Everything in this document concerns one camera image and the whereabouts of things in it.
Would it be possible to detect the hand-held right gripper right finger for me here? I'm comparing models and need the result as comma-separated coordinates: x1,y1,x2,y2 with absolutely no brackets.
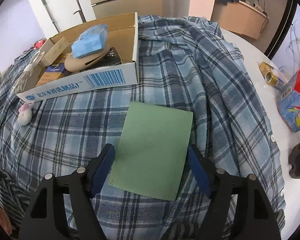
187,145,282,240

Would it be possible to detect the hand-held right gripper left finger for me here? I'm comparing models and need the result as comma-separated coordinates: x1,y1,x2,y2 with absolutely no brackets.
18,144,115,240

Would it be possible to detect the cardboard box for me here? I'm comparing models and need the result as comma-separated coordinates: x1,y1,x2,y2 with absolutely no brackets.
16,12,140,103

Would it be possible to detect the round wooden coaster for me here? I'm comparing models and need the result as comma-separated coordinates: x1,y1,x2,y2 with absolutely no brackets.
64,47,113,72

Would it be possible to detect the blue plaid shirt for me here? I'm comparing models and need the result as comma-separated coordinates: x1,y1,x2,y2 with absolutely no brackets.
0,15,287,240

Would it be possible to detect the small white pink plush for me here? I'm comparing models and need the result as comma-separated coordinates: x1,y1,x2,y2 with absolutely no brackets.
18,102,35,126

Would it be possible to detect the grey striped cloth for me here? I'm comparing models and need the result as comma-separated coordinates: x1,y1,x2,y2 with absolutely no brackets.
0,167,32,230

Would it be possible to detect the yellow and blue packet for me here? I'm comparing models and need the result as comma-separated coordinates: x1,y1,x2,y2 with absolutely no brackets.
36,60,69,87

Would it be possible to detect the small black box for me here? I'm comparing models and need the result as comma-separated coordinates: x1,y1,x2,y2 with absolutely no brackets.
90,47,123,69

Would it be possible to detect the blue and red bag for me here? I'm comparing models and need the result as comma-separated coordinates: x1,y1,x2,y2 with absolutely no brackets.
277,52,300,133

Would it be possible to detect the gold tape roll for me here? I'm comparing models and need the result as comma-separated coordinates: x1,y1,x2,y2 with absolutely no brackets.
259,61,288,90

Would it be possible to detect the colourful pile of toys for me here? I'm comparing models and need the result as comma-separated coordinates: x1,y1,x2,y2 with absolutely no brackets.
30,38,47,50

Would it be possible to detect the beige vanity cabinet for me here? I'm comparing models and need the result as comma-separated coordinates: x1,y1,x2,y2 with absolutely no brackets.
211,0,269,40

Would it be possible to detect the floral glass door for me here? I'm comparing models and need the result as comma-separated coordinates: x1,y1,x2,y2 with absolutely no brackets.
274,5,300,67

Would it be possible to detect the grey metal pole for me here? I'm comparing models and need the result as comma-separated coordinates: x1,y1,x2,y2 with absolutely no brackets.
39,0,59,33

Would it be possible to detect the gold refrigerator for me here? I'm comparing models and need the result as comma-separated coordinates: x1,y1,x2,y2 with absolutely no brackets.
85,0,163,22

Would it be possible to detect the black door frame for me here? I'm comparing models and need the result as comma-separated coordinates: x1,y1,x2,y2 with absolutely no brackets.
264,0,298,60

